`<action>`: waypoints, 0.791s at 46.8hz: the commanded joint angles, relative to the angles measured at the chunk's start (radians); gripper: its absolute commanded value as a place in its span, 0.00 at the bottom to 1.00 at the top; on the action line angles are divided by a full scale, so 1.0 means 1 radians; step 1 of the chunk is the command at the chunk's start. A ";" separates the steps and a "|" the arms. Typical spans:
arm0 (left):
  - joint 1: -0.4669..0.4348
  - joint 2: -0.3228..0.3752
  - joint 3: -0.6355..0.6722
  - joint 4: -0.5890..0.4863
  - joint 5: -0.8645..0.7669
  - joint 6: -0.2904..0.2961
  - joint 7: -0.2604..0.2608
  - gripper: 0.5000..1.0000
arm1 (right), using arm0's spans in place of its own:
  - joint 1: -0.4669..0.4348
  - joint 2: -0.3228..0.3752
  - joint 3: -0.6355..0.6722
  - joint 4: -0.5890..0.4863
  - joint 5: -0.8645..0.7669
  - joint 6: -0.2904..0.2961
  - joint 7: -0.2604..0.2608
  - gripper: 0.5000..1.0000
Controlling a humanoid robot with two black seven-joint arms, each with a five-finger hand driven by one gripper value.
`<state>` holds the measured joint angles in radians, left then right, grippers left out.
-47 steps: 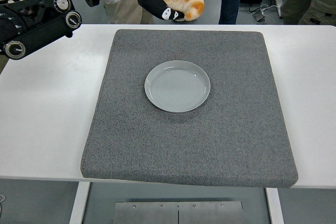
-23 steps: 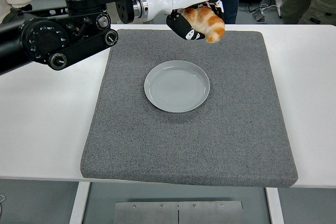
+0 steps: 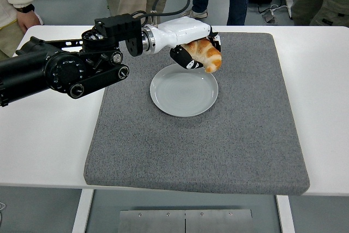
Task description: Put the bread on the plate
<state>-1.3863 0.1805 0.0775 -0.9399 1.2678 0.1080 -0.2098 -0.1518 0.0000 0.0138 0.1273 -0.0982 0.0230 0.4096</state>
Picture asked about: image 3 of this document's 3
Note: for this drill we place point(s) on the grey felt mat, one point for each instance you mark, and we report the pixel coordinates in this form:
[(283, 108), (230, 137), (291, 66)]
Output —
[(204, 148)]

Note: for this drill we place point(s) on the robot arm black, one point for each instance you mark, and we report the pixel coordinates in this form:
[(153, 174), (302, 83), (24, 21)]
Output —
[(27, 72)]

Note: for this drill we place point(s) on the person's hand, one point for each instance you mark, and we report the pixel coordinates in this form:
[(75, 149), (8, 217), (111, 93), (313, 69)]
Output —
[(28, 21)]

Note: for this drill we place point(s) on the grey metal plate with screws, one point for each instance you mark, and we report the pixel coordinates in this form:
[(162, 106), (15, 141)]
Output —
[(152, 222)]

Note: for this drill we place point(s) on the light grey round plate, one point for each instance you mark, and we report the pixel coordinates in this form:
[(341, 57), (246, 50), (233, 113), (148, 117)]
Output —
[(182, 94)]

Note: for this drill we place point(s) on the white table leg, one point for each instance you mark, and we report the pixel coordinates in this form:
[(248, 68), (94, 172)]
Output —
[(285, 214), (81, 211)]

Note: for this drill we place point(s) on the golden croissant bread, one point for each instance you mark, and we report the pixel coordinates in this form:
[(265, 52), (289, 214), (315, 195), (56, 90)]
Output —
[(210, 58)]

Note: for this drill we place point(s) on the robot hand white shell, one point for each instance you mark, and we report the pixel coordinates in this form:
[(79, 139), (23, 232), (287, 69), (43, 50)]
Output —
[(182, 31)]

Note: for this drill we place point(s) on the black wristwatch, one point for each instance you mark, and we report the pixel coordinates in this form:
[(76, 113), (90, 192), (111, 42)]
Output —
[(26, 8)]

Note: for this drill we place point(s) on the grey power adapter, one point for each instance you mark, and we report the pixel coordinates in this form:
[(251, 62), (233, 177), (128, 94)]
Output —
[(269, 17)]

